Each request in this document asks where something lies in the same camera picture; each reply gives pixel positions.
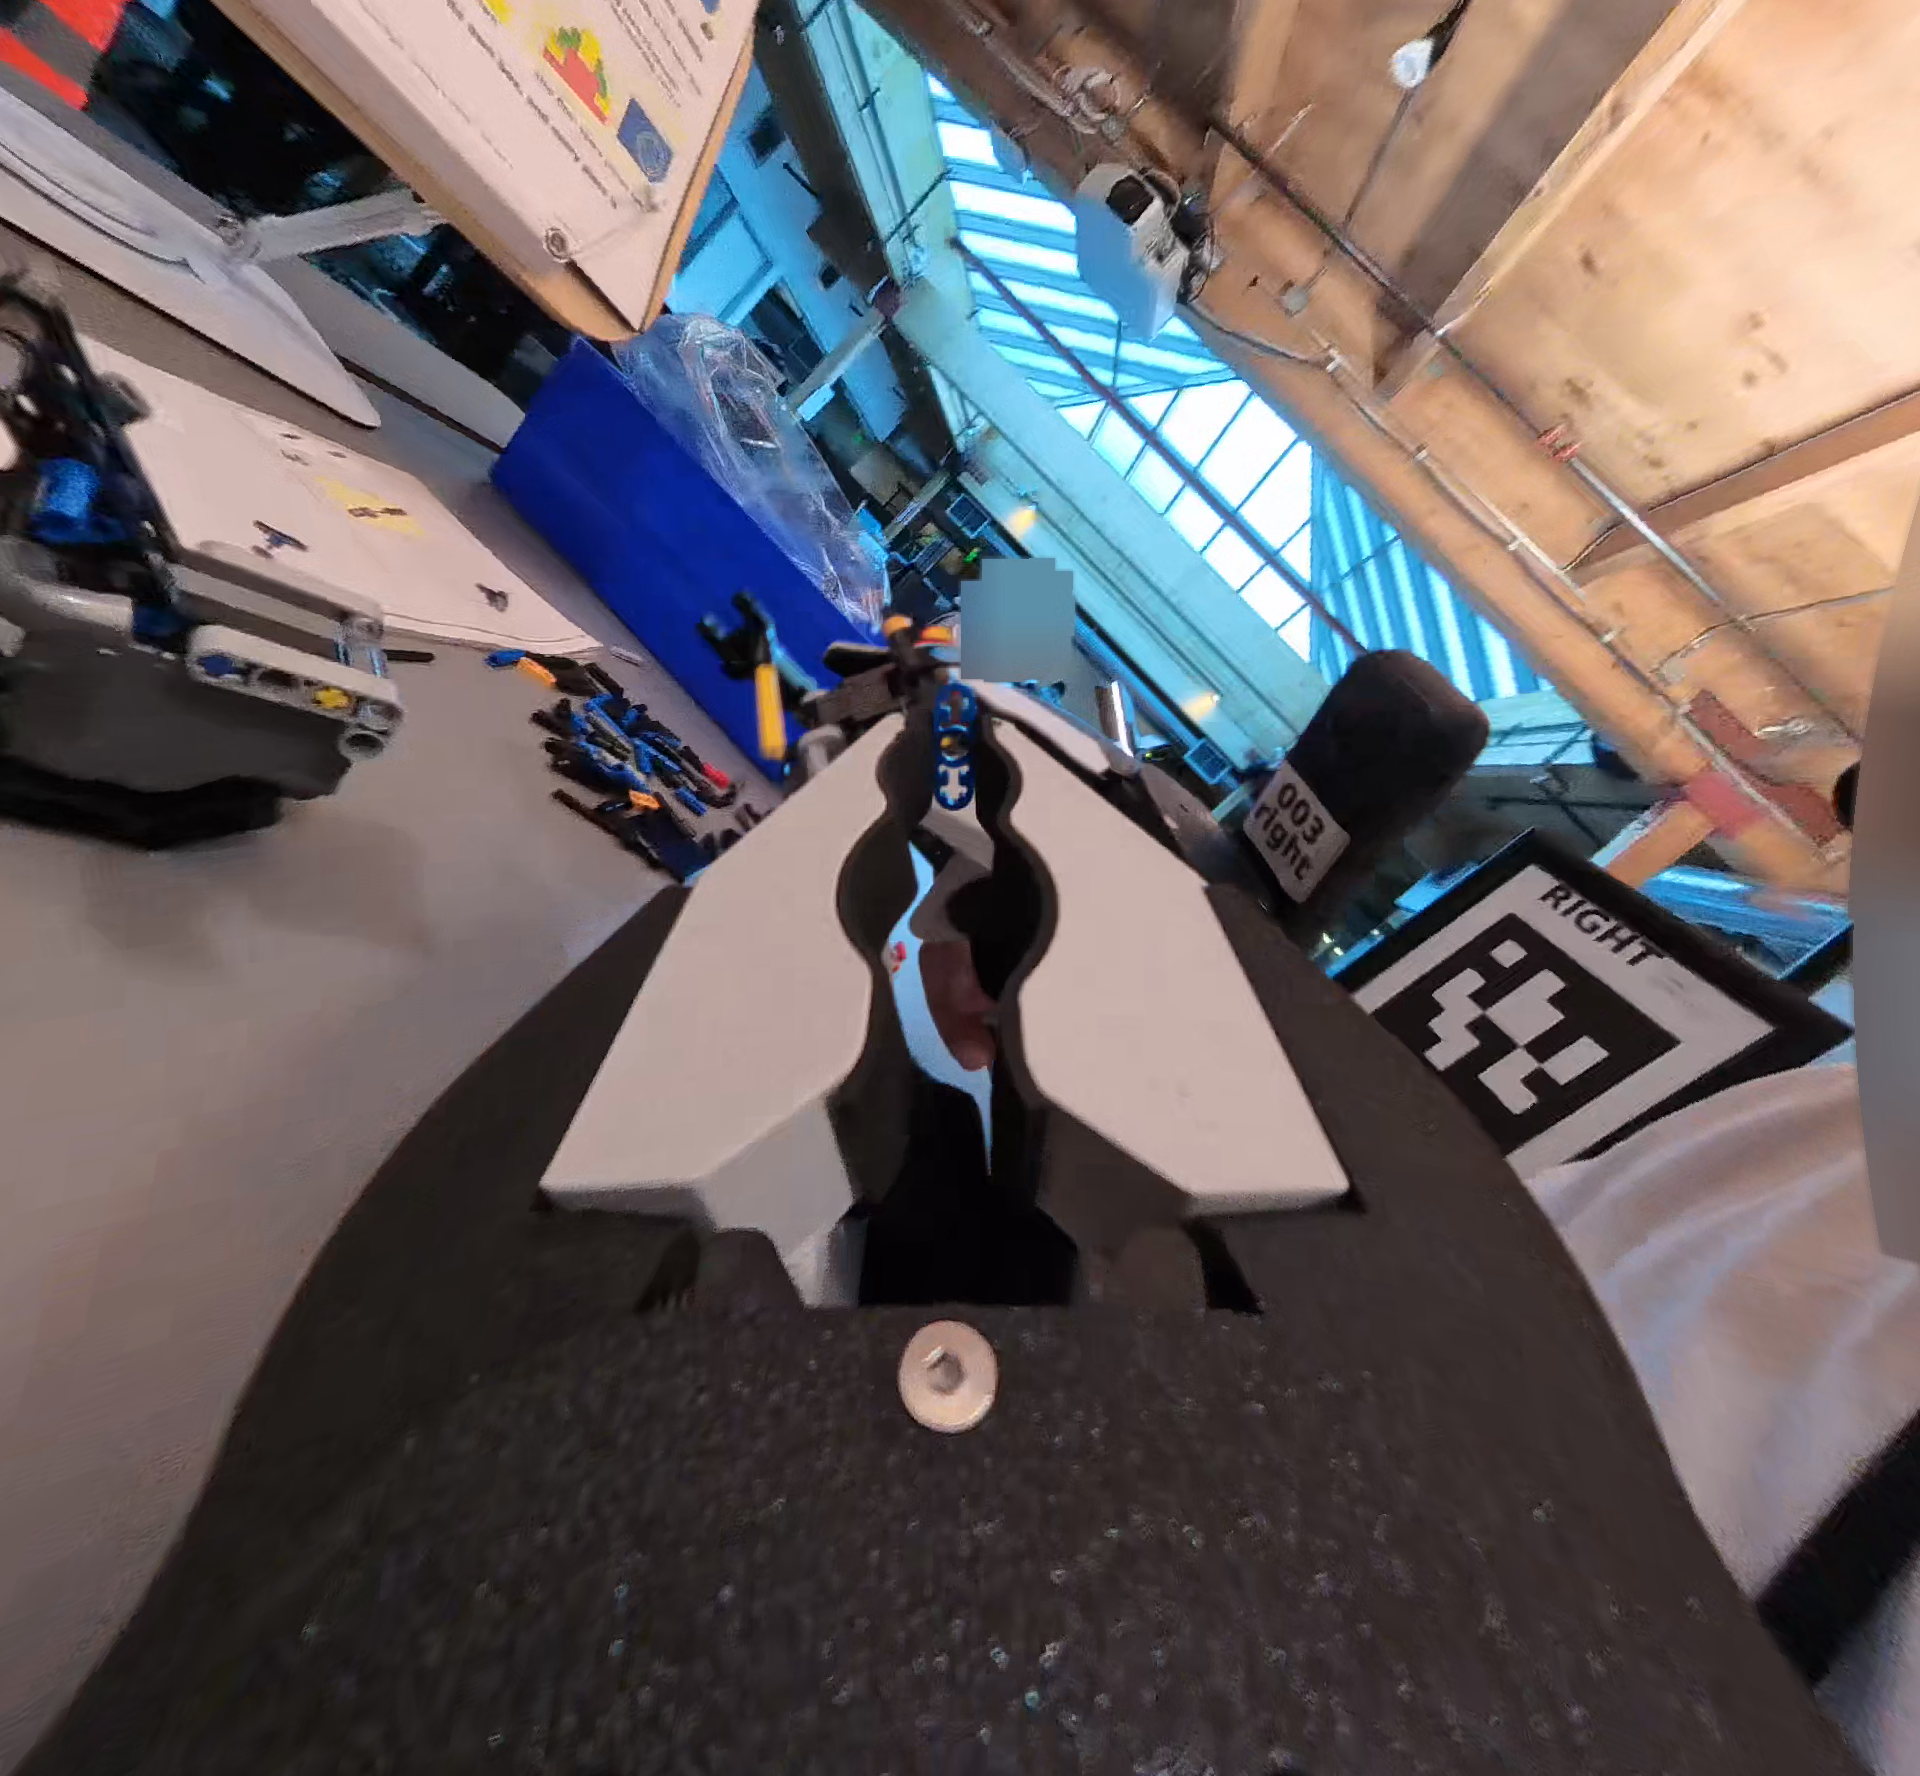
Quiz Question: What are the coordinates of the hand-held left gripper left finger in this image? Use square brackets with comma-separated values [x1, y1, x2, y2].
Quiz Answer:
[540, 720, 921, 1305]

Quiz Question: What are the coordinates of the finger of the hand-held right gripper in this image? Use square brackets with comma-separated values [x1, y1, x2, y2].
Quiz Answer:
[961, 684, 1147, 786]
[896, 828, 984, 972]

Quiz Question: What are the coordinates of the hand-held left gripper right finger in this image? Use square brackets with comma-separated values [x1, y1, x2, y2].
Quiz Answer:
[979, 723, 1352, 1250]

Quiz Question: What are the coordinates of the blue thin lego liftarm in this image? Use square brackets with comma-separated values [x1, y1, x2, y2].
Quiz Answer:
[928, 678, 984, 814]

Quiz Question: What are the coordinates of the black yellow lego assembly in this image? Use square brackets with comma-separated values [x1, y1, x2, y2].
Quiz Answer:
[702, 589, 970, 777]

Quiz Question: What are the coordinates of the pile of lego pieces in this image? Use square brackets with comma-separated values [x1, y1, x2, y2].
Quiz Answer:
[484, 644, 749, 883]

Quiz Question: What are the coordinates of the lego instruction booklet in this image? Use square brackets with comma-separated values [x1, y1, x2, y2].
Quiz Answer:
[75, 333, 606, 665]

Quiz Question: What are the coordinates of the grey black lego truck chassis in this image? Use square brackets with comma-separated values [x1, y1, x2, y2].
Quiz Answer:
[0, 273, 411, 853]

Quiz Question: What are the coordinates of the person's right hand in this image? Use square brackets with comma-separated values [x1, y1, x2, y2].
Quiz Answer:
[915, 932, 1002, 1077]

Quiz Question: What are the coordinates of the clear plastic bag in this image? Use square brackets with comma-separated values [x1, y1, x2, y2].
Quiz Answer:
[612, 311, 890, 627]

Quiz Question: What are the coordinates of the blue plastic bin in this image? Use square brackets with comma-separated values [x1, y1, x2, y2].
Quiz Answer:
[489, 336, 890, 786]

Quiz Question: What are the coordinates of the white ceiling-mounted device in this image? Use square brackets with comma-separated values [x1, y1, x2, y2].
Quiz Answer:
[1074, 161, 1214, 343]

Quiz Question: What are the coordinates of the wooden sign board white stand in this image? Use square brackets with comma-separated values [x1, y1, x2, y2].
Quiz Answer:
[0, 0, 809, 433]

